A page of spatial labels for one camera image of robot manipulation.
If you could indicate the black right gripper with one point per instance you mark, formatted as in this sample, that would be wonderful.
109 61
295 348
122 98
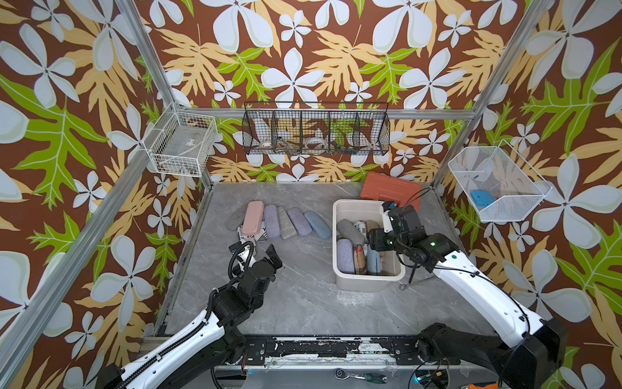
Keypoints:
375 239

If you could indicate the flag newspaper glasses case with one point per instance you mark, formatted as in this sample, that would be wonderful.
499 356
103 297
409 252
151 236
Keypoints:
261 236

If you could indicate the ratchet screwdriver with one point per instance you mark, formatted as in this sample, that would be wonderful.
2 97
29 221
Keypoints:
374 378

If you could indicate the purple fabric glasses case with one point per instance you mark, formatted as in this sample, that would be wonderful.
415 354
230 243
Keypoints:
300 223

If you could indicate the lilac fabric glasses case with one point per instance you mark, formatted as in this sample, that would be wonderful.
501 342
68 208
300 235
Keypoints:
272 221

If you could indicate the light blue fabric glasses case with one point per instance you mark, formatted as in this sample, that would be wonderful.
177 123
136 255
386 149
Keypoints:
318 225

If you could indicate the cream plastic storage box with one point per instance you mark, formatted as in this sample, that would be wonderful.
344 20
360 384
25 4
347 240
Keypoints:
392 269

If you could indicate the black wire basket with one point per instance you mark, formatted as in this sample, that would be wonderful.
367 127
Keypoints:
315 128

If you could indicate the pink glasses case left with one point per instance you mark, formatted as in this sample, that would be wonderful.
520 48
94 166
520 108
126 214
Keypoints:
253 218

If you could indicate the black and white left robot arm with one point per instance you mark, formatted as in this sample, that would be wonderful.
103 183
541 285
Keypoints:
209 340

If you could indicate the world map print glasses case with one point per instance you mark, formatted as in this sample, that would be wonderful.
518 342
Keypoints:
361 226

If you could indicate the grey stone block case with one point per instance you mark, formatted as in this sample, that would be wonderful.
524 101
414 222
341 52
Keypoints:
287 229

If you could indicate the blue object in basket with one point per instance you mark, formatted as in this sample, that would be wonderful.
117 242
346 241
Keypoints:
482 199

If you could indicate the plaid glasses case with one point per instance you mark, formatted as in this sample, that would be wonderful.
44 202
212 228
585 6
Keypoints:
360 261

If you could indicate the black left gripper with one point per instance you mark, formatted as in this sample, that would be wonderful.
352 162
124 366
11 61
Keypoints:
272 258

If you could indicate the lavender fabric glasses case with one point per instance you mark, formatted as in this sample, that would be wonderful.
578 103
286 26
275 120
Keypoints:
345 256

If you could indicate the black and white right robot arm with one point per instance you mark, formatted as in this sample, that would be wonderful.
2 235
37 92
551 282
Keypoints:
525 350

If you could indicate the white wire basket left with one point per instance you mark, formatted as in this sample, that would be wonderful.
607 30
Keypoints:
180 142

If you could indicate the beige fabric glasses case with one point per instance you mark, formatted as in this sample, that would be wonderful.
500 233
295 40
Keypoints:
372 225

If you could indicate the grey fabric glasses case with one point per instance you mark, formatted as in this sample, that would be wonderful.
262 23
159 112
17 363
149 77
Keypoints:
348 230

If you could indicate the white wire basket right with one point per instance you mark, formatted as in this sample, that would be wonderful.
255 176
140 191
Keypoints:
518 187

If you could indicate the white wire basket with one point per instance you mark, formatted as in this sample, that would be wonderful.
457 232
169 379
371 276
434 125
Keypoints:
180 142
518 187

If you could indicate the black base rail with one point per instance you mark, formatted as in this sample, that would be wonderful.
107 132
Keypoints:
256 350

